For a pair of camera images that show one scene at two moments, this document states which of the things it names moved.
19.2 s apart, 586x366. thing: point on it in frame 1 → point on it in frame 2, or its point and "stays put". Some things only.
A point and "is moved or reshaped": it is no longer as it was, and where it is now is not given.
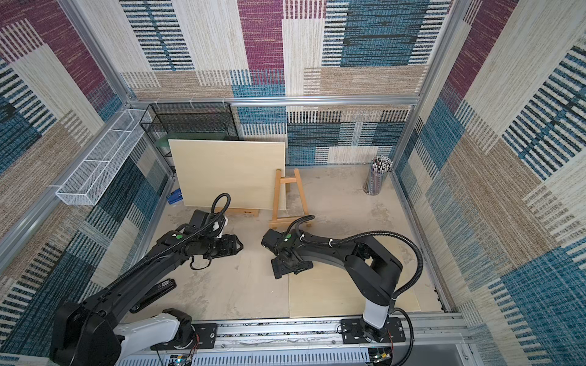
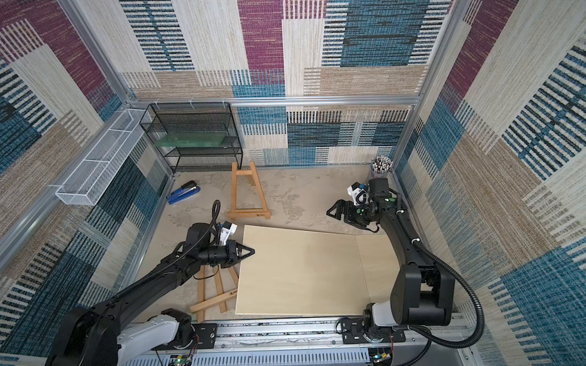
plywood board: (244, 170) → (298, 272)
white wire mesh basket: (97, 171) stays put
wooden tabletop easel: (284, 223) → (200, 308)
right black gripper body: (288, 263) → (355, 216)
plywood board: (325, 290) is moved or reshaped
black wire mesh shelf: (188, 121) stays put
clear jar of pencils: (374, 181) stays put
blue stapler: (175, 197) stays put
